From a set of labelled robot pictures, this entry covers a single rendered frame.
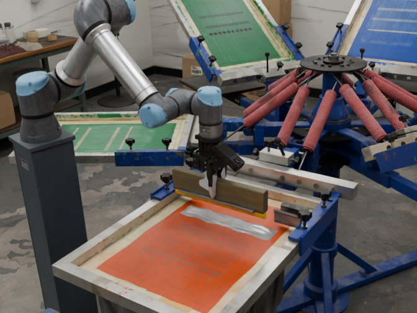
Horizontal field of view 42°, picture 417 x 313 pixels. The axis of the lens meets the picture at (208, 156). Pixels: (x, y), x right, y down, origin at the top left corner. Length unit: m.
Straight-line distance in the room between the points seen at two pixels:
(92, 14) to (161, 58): 5.68
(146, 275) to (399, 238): 2.34
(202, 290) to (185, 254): 0.19
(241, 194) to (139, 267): 0.39
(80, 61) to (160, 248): 0.72
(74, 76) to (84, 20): 0.37
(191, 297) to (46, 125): 0.87
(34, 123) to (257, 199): 0.86
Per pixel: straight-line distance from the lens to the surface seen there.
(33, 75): 2.07
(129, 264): 1.73
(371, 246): 3.60
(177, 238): 1.83
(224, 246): 1.77
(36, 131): 2.05
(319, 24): 6.14
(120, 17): 1.83
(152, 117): 1.61
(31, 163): 2.07
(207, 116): 1.67
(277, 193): 2.02
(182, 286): 1.61
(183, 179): 1.85
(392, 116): 2.37
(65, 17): 6.33
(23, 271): 3.55
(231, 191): 1.75
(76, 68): 2.03
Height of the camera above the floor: 1.93
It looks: 24 degrees down
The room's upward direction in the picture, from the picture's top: 2 degrees counter-clockwise
